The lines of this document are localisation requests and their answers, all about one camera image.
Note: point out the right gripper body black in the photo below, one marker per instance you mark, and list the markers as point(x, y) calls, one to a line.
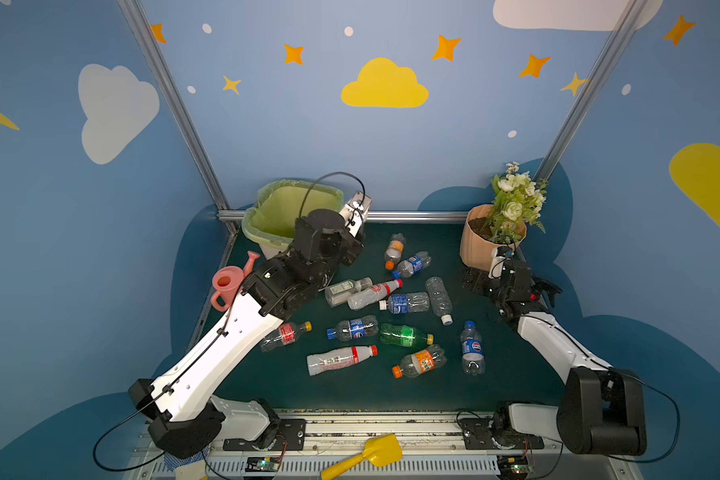
point(538, 292)

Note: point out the red cap white bottle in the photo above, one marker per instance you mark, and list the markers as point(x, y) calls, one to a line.
point(374, 293)

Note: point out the white label clear bottle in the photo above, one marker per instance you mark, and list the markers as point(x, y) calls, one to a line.
point(340, 292)

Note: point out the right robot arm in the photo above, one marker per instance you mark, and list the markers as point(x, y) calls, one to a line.
point(602, 408)

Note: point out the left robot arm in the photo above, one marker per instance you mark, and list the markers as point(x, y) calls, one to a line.
point(185, 414)

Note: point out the white plastic waste bin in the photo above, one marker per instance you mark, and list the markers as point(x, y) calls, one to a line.
point(271, 248)

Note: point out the green bin liner bag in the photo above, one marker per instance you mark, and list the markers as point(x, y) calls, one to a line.
point(280, 203)

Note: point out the beige ribbed flower pot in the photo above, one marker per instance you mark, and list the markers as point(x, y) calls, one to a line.
point(475, 250)

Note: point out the clear ribbed bottle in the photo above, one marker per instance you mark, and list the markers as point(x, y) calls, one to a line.
point(440, 301)

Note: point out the pepsi bottle right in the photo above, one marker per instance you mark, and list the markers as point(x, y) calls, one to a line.
point(473, 361)

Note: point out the artificial white flower plant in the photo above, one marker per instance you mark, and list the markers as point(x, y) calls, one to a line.
point(518, 202)

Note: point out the blue label white cap bottle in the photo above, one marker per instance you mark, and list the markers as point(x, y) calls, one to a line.
point(398, 304)

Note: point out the small blue label bottle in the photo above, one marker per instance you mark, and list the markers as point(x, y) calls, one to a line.
point(406, 268)

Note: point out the green soda bottle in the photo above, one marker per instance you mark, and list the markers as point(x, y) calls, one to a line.
point(404, 336)

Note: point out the orange cap orange label bottle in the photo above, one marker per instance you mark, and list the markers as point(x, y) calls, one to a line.
point(423, 361)

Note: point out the pepsi bottle lying left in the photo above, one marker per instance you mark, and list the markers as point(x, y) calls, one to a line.
point(357, 328)

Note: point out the right circuit board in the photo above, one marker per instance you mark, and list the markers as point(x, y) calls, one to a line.
point(513, 468)

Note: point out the circuit board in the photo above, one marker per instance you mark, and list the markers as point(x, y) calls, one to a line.
point(268, 465)
point(513, 468)

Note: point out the yellow toy shovel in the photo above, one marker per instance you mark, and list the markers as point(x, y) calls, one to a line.
point(380, 451)

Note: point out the red label yellow cap bottle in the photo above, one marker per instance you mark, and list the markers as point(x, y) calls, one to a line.
point(286, 334)

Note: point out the pink watering can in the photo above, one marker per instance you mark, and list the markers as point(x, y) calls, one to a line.
point(227, 281)

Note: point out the left circuit board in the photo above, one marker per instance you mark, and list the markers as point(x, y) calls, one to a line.
point(268, 465)

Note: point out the white blue work glove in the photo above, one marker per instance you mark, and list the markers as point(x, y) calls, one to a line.
point(190, 468)

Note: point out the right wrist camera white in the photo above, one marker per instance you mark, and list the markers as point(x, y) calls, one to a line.
point(500, 255)

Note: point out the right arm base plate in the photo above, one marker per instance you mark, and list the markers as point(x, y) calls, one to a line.
point(483, 434)

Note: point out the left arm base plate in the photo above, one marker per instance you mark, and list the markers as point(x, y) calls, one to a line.
point(290, 435)

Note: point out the aluminium frame post right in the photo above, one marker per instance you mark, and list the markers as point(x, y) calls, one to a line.
point(618, 40)

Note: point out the aluminium frame post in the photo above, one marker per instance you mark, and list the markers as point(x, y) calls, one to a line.
point(618, 40)
point(141, 29)

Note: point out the aluminium frame post left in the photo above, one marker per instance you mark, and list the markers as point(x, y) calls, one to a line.
point(141, 29)

